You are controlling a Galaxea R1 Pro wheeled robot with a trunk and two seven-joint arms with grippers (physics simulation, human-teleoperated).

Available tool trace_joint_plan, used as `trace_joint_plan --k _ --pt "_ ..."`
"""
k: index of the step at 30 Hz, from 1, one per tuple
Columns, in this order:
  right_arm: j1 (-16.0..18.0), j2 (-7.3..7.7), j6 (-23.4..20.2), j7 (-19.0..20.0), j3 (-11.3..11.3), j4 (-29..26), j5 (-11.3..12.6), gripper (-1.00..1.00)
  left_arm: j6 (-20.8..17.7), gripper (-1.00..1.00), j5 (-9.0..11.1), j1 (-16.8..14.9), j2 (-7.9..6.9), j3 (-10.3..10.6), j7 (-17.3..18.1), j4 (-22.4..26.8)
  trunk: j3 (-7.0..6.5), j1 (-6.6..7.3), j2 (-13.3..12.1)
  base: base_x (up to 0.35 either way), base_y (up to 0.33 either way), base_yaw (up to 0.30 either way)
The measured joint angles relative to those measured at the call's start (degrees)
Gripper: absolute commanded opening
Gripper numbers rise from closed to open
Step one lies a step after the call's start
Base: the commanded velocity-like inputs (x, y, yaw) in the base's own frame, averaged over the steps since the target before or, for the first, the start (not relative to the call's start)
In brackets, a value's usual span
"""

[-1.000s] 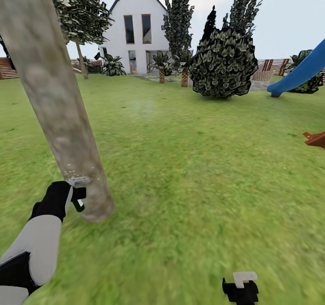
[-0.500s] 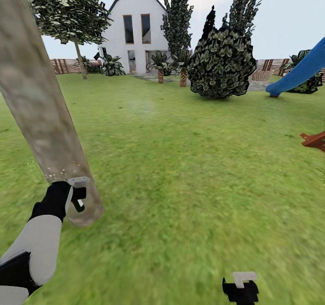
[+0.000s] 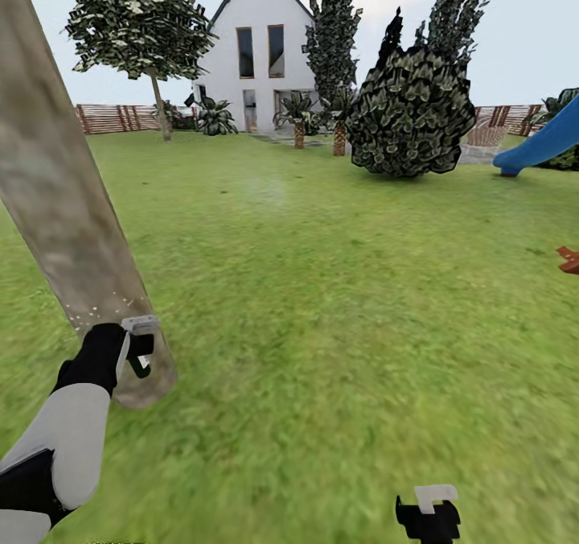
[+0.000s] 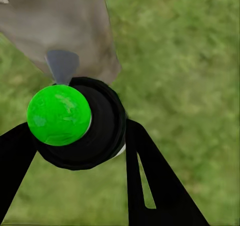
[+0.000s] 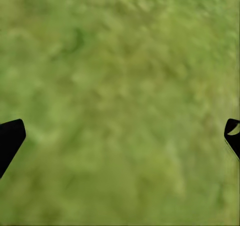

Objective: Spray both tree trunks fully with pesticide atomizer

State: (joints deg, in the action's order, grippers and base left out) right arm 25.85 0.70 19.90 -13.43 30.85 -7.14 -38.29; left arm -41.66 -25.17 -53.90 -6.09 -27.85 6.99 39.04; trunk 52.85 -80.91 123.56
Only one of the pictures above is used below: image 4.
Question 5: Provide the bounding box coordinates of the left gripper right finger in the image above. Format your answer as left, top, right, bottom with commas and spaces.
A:
125, 119, 210, 226

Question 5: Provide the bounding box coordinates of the pesticide atomizer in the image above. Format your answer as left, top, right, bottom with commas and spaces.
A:
26, 50, 128, 170

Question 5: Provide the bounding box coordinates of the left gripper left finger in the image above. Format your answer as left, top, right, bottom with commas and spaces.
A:
0, 123, 38, 224

